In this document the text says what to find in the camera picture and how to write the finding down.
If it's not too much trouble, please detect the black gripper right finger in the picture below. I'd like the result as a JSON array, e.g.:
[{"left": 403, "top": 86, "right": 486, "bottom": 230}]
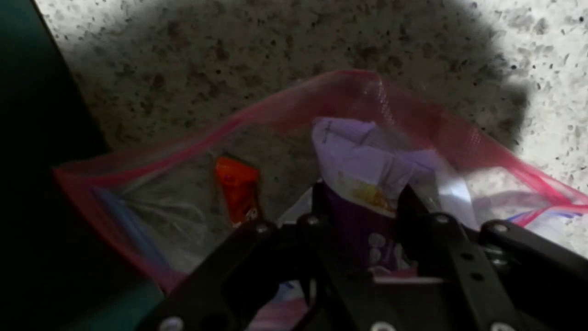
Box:
[{"left": 394, "top": 182, "right": 588, "bottom": 331}]

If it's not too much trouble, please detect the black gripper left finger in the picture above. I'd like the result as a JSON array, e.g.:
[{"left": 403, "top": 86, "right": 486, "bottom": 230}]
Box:
[{"left": 137, "top": 180, "right": 374, "bottom": 331}]

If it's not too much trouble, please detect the clear Ziploc bag with snacks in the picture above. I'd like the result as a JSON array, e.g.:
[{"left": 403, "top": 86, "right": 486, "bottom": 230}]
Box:
[{"left": 52, "top": 68, "right": 588, "bottom": 331}]

